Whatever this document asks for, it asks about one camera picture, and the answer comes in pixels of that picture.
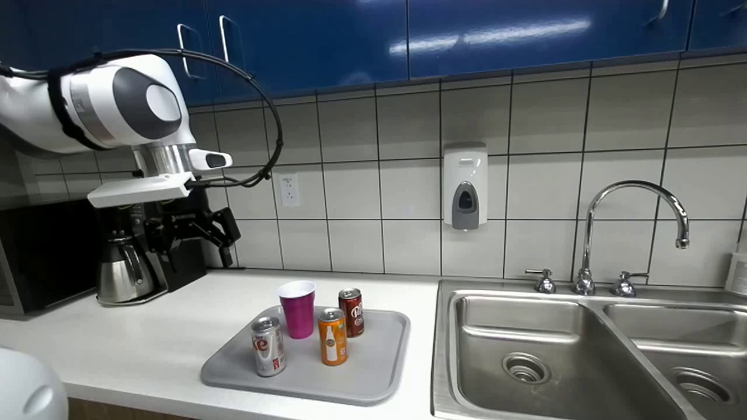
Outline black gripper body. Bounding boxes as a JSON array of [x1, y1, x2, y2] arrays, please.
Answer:
[[133, 203, 209, 253]]

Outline silver diet soda can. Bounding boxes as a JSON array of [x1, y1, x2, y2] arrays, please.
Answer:
[[253, 316, 286, 379]]

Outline brown root beer can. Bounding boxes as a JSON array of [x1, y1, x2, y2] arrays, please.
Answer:
[[340, 288, 365, 337]]

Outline orange soda can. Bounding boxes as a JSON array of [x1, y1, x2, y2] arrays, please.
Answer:
[[319, 308, 348, 366]]

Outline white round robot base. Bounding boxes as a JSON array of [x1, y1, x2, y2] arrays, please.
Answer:
[[0, 348, 69, 420]]

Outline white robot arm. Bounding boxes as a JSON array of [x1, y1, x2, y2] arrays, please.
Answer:
[[0, 51, 233, 211]]

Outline black coffee maker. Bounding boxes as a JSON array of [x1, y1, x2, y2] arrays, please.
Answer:
[[99, 189, 217, 306]]

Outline steel coffee carafe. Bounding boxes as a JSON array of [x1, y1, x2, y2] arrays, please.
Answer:
[[99, 234, 154, 306]]

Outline magenta plastic cup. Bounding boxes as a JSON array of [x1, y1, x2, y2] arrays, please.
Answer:
[[279, 280, 315, 339]]

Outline black microwave oven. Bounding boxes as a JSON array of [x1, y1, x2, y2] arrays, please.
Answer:
[[0, 198, 104, 319]]

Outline blue upper cabinets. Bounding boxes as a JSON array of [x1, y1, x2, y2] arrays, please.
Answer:
[[0, 0, 747, 99]]

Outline stainless steel double sink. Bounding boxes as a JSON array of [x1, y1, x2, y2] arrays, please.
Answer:
[[432, 283, 747, 420]]

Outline chrome gooseneck faucet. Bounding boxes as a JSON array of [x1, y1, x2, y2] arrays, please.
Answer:
[[524, 180, 693, 298]]

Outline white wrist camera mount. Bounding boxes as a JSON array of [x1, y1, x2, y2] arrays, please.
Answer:
[[86, 173, 196, 207]]

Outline white wall outlet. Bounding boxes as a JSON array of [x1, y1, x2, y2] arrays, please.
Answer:
[[279, 173, 302, 207]]

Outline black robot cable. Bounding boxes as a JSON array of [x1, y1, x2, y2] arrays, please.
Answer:
[[77, 47, 286, 191]]

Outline white wall soap dispenser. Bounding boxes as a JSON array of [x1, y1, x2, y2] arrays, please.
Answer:
[[445, 144, 488, 232]]

